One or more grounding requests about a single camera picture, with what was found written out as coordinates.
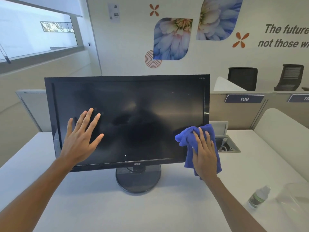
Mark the grey side partition panel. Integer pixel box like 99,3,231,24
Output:
15,89,52,133

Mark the grey desk cable box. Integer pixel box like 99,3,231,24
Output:
210,121,241,154

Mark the frosted desk divider panel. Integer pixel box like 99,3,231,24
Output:
253,108,309,183

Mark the white paper wall notice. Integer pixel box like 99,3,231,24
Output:
108,3,121,23

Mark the blue flower wall decal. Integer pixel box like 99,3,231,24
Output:
153,17,193,61

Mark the white roller blind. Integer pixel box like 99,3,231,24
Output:
0,0,83,18

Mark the person's left forearm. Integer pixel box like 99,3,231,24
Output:
0,157,73,232

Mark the beige cubicle partition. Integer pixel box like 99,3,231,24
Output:
252,92,309,130
209,92,268,130

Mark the blind pull wand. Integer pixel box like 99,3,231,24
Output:
0,43,12,64

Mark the grey framed window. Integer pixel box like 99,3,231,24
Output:
0,0,85,75

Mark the person's right forearm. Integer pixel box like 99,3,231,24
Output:
204,175,266,232

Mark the blue number sign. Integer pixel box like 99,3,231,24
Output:
224,94,265,104
287,94,309,103

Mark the black acer monitor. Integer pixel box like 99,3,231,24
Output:
44,74,211,194

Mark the person's right hand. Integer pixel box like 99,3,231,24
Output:
192,127,219,181

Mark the blue microfiber cloth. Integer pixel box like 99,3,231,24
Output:
175,123,222,177

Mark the person's left hand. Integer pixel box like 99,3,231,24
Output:
59,108,105,166

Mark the black mesh office chair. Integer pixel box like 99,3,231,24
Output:
228,67,258,92

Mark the clear plastic container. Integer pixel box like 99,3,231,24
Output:
275,182,309,231

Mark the black slatted office chair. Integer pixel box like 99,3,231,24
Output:
274,64,304,92

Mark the small white spray bottle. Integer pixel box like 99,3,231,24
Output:
247,185,271,209

